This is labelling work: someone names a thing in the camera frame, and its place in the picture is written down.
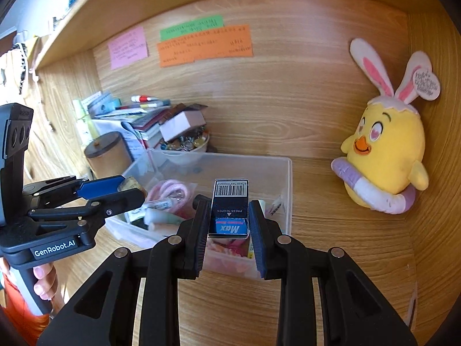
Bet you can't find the white ointment tube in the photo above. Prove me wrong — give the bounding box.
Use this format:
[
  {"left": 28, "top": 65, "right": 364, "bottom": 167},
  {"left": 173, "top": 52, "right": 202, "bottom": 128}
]
[{"left": 142, "top": 197, "right": 184, "bottom": 213}]

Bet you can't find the yellow chick plush toy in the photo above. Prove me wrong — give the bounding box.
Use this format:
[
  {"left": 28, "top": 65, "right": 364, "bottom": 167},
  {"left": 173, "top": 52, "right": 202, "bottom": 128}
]
[{"left": 330, "top": 38, "right": 441, "bottom": 215}]

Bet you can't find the white glass bowl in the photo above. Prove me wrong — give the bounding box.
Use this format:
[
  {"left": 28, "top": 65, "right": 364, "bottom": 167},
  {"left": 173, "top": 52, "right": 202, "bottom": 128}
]
[{"left": 160, "top": 133, "right": 209, "bottom": 165}]

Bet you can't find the green sticky note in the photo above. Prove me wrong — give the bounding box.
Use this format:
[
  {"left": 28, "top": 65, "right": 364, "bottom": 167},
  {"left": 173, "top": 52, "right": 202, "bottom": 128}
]
[{"left": 160, "top": 15, "right": 224, "bottom": 42}]

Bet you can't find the red white marker pen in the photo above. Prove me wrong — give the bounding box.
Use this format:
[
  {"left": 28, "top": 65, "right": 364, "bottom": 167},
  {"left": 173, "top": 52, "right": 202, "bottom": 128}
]
[{"left": 131, "top": 95, "right": 159, "bottom": 103}]

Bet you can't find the white small carton box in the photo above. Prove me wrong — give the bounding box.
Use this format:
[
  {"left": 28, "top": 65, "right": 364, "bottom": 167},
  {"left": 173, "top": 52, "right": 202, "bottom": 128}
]
[{"left": 159, "top": 110, "right": 205, "bottom": 141}]

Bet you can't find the stack of papers and books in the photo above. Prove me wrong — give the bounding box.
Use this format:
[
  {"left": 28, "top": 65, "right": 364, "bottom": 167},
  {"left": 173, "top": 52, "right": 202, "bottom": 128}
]
[{"left": 80, "top": 91, "right": 210, "bottom": 153}]

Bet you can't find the brown ceramic lidded mug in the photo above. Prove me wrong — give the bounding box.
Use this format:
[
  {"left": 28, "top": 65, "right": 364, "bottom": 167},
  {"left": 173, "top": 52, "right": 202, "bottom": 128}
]
[{"left": 84, "top": 131, "right": 133, "bottom": 179}]

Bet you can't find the orange sticky note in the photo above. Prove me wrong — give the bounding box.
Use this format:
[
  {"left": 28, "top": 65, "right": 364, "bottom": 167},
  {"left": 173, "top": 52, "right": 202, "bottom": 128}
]
[{"left": 157, "top": 24, "right": 253, "bottom": 68}]

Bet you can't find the black staples box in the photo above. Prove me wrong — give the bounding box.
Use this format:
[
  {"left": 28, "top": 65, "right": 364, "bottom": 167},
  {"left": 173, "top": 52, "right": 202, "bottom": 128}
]
[{"left": 209, "top": 179, "right": 248, "bottom": 239}]

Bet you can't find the pink sticky note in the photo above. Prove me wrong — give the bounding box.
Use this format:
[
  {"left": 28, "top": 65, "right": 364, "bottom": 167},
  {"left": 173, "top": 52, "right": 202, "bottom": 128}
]
[{"left": 108, "top": 26, "right": 148, "bottom": 69}]

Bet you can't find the person's left hand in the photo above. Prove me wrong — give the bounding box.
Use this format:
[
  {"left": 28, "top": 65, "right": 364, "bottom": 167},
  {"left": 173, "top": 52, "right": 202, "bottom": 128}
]
[{"left": 0, "top": 257, "right": 60, "bottom": 314}]

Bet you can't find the clear plastic storage box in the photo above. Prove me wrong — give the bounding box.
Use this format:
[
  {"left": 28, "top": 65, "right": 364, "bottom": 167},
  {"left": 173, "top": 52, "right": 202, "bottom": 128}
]
[{"left": 105, "top": 149, "right": 292, "bottom": 280}]

